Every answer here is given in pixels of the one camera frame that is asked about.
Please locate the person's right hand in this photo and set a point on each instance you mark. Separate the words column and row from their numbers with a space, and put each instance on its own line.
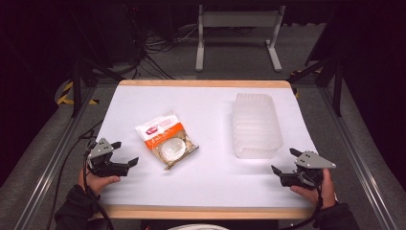
column 327, row 191

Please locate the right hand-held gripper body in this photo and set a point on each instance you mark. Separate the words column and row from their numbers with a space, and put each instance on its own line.
column 311, row 161

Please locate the black metal stand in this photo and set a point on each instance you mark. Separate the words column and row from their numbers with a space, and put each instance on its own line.
column 76, row 89
column 337, row 92

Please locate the white round object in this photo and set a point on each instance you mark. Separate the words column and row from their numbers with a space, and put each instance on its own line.
column 194, row 227

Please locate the translucent plastic container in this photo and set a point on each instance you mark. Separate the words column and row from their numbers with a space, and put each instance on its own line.
column 257, row 127

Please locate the person's left hand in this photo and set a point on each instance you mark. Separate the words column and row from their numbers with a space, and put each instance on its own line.
column 95, row 183

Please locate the black curtain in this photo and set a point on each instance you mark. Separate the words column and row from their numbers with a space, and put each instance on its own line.
column 28, row 80
column 376, row 80

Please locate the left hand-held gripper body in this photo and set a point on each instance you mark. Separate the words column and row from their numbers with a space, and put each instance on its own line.
column 101, row 148

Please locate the yellow and black hazard tape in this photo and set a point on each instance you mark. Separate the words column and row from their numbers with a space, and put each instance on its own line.
column 65, row 92

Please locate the white metal stand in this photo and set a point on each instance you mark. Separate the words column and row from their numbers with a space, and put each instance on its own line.
column 239, row 19

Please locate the orange and white snack packet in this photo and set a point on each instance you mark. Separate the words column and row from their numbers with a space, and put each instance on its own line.
column 166, row 140

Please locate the white table sheet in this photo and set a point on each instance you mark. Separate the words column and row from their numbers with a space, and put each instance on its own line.
column 204, row 105

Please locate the aluminium rail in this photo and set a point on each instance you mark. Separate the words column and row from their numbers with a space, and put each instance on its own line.
column 49, row 172
column 359, row 166

